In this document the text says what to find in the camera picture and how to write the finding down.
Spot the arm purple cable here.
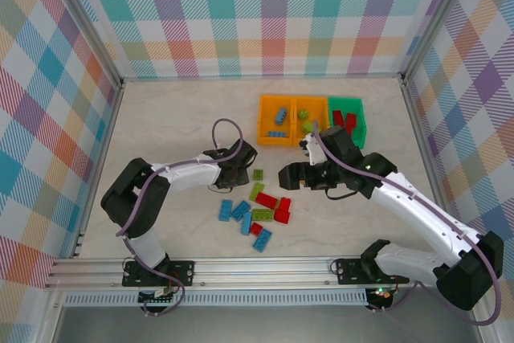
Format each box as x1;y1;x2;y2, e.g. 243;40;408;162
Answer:
312;120;503;327
116;118;245;318

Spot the aluminium mounting rail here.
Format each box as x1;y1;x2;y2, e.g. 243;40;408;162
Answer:
43;255;489;290

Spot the aluminium side rail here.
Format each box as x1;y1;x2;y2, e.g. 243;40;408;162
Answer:
400;77;467;242
71;80;126;259

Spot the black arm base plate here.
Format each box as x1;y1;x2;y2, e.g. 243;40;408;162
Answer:
335;257;411;285
121;260;197;288

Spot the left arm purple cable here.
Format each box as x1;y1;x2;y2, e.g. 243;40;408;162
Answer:
116;118;245;318

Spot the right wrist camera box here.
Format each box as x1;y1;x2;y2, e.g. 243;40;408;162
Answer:
300;133;327;167

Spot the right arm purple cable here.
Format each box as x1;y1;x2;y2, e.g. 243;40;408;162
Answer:
312;120;503;327

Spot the white slotted cable duct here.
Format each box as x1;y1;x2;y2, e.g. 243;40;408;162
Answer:
63;292;369;308

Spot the orange plastic bin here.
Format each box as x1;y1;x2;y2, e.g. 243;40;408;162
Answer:
292;96;331;148
256;95;296;146

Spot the aluminium frame post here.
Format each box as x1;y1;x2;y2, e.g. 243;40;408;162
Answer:
42;0;124;88
400;0;479;84

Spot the green plastic bin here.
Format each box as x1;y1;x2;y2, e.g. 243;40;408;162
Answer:
327;96;369;150

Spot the small circuit board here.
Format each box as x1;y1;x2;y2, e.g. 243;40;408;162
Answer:
138;288;177;304
369;286;397;302

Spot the aluminium rail along wall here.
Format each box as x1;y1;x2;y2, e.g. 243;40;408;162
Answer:
119;72;406;84

